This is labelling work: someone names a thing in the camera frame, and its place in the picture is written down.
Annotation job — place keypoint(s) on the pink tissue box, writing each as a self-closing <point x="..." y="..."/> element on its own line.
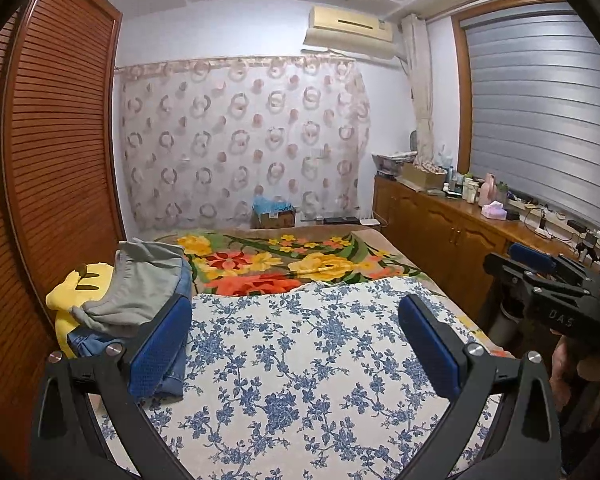
<point x="494" y="211"/>

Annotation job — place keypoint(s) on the yellow plush toy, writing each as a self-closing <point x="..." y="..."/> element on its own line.
<point x="75" y="290"/>

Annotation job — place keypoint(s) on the person's right hand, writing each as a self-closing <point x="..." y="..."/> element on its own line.
<point x="562" y="365"/>

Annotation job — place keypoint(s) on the wooden louvred wardrobe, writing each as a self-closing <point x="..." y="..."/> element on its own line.
<point x="55" y="135"/>

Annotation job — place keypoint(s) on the open cardboard box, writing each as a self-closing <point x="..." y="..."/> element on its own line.
<point x="420" y="176"/>

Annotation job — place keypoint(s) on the wooden window frame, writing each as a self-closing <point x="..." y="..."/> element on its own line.
<point x="461" y="85"/>

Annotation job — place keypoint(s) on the white router box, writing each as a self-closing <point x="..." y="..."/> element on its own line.
<point x="370" y="221"/>

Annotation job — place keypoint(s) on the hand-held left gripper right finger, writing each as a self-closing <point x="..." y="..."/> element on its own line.
<point x="430" y="355"/>

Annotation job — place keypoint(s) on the circle-patterned sheer curtain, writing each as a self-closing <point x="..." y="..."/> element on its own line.
<point x="240" y="145"/>

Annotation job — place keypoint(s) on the colourful floral blanket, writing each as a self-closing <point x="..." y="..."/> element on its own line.
<point x="260" y="260"/>

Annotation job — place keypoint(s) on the wooden sideboard cabinet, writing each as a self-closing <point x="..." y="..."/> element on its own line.
<point x="430" y="230"/>

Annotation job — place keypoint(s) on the folded blue denim jeans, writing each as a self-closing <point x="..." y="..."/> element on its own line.
<point x="87" y="342"/>

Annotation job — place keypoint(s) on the grey pants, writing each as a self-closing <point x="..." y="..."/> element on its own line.
<point x="135" y="290"/>

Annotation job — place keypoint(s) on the pink bottle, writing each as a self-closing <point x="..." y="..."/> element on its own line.
<point x="489" y="187"/>

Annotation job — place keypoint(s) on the row of toiletry bottles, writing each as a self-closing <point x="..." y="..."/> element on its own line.
<point x="470" y="190"/>

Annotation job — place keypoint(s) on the blue plastic bag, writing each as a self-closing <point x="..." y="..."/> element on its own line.
<point x="267" y="203"/>

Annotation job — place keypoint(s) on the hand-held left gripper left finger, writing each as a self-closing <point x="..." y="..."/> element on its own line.
<point x="162" y="345"/>

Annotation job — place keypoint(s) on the beige patterned side curtain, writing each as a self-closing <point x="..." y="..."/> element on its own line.
<point x="420" y="95"/>

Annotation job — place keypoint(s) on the printed paper box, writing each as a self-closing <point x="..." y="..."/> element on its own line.
<point x="390" y="162"/>

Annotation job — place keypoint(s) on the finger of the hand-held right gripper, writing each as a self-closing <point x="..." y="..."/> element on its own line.
<point x="530" y="256"/>
<point x="510" y="270"/>

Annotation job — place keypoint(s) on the beige air conditioner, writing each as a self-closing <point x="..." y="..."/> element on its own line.
<point x="347" y="22"/>

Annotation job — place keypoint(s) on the grey window blind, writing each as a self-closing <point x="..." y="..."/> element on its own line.
<point x="540" y="110"/>

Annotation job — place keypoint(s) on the blue floral white bedspread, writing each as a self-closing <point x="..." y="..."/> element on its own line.
<point x="305" y="360"/>

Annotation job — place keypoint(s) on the grey waste bin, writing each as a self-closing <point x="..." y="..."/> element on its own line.
<point x="509" y="325"/>

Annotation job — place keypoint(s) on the small cardboard box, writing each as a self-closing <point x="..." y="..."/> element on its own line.
<point x="275" y="220"/>

